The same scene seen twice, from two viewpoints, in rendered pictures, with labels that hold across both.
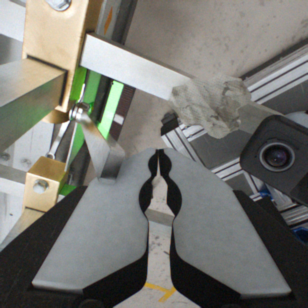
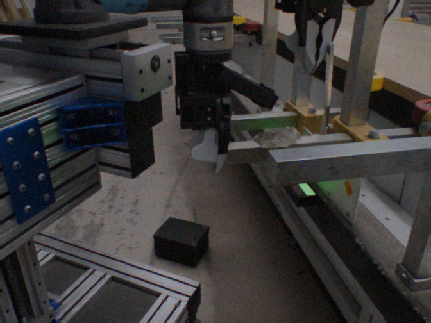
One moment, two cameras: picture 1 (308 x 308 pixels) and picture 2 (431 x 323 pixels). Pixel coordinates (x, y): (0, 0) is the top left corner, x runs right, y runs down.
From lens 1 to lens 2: 0.64 m
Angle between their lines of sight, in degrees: 40
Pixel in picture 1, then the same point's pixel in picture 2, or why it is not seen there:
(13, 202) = not seen: hidden behind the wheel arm
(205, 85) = (289, 140)
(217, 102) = (277, 138)
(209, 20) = not seen: outside the picture
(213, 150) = (120, 303)
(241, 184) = (48, 286)
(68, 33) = (359, 132)
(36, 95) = (351, 93)
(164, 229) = not seen: hidden behind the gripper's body
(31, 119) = (346, 88)
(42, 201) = (303, 108)
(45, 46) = (362, 127)
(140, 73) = (319, 138)
